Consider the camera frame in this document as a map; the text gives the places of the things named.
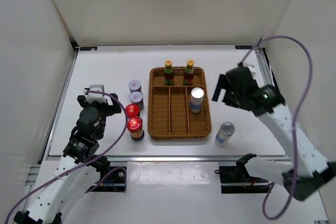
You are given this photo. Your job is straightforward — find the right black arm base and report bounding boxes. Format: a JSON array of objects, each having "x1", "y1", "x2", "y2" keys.
[{"x1": 214, "y1": 166, "x2": 270, "y2": 194}]

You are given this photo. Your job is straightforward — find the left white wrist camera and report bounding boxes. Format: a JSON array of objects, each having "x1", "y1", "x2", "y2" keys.
[{"x1": 83, "y1": 84, "x2": 107, "y2": 104}]

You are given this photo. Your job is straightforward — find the brown wicker divided basket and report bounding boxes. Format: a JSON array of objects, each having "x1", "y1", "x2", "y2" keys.
[{"x1": 147, "y1": 67, "x2": 212, "y2": 140}]

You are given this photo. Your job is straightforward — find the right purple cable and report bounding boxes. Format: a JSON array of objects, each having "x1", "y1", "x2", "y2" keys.
[{"x1": 240, "y1": 35, "x2": 313, "y2": 220}]

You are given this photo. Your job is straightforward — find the near grey-lid spice jar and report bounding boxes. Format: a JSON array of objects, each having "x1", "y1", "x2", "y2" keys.
[{"x1": 130, "y1": 91, "x2": 144, "y2": 111}]

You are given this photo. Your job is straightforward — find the black corner label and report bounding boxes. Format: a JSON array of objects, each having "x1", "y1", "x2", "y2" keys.
[
  {"x1": 235, "y1": 45, "x2": 253, "y2": 50},
  {"x1": 79, "y1": 47, "x2": 98, "y2": 51}
]

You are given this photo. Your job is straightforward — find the left black corner label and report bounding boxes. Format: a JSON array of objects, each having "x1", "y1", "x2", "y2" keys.
[{"x1": 79, "y1": 47, "x2": 98, "y2": 51}]

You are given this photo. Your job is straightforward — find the far grey-lid spice jar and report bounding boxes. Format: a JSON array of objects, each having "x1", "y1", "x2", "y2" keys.
[{"x1": 128, "y1": 80, "x2": 142, "y2": 93}]

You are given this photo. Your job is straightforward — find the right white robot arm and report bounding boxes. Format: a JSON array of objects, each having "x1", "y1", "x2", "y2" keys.
[{"x1": 212, "y1": 66, "x2": 335, "y2": 201}]

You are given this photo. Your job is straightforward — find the silver-cap white bottle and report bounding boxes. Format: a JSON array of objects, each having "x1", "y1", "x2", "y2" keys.
[
  {"x1": 214, "y1": 122, "x2": 235, "y2": 146},
  {"x1": 189, "y1": 88, "x2": 204, "y2": 113}
]

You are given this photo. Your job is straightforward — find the grey-lid spice jar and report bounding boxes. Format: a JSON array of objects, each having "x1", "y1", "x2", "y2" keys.
[
  {"x1": 128, "y1": 80, "x2": 142, "y2": 93},
  {"x1": 130, "y1": 91, "x2": 144, "y2": 111}
]

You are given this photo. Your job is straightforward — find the right black corner label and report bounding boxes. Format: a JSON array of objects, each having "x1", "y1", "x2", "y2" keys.
[{"x1": 235, "y1": 45, "x2": 253, "y2": 50}]

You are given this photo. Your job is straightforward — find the red-lid sauce jar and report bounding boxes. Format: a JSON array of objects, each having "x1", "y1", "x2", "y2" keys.
[
  {"x1": 125, "y1": 103, "x2": 142, "y2": 120},
  {"x1": 127, "y1": 116, "x2": 144, "y2": 141}
]

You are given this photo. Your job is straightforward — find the yellow-cap sauce bottle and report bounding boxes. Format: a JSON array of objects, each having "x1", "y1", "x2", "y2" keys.
[
  {"x1": 164, "y1": 60, "x2": 174, "y2": 86},
  {"x1": 183, "y1": 60, "x2": 194, "y2": 86}
]

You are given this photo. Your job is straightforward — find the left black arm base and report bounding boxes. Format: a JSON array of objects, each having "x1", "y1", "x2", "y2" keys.
[{"x1": 86, "y1": 166, "x2": 127, "y2": 194}]

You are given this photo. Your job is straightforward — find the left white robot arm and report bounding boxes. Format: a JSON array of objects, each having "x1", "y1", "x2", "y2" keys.
[{"x1": 14, "y1": 87, "x2": 126, "y2": 223}]

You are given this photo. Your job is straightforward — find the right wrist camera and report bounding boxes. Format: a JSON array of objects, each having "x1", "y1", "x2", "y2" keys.
[{"x1": 238, "y1": 62, "x2": 256, "y2": 78}]

